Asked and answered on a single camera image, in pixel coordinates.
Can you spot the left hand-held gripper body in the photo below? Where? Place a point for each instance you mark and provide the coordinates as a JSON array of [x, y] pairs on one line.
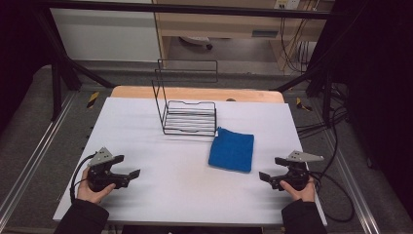
[[100, 175]]

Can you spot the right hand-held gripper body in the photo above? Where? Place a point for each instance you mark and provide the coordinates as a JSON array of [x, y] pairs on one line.
[[297, 177]]

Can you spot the blue cloth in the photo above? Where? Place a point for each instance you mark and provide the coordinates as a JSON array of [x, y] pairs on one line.
[[232, 149]]

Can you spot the person's right hand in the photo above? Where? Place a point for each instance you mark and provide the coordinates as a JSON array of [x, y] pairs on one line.
[[303, 196]]

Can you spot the person's left hand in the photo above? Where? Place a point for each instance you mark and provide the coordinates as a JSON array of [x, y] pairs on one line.
[[91, 196]]

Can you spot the yellow black tape mark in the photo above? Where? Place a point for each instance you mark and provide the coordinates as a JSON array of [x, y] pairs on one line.
[[93, 100], [302, 104]]

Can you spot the white cabinet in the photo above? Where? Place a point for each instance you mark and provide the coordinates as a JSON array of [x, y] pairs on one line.
[[104, 35]]

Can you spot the black curtain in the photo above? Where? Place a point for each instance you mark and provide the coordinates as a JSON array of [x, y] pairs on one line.
[[380, 81], [19, 48]]

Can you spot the white chair base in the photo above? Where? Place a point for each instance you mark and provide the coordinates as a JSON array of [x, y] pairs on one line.
[[195, 40]]

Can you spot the beige wooden desk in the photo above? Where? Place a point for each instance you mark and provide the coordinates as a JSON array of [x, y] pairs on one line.
[[220, 26]]

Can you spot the aluminium floor rail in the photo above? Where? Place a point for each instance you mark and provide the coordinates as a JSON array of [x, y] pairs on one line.
[[39, 152], [352, 182]]

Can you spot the wall power socket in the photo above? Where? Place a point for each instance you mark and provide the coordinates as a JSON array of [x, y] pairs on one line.
[[287, 4]]

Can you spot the black metal frame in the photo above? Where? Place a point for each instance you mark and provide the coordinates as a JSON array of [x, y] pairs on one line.
[[195, 8]]

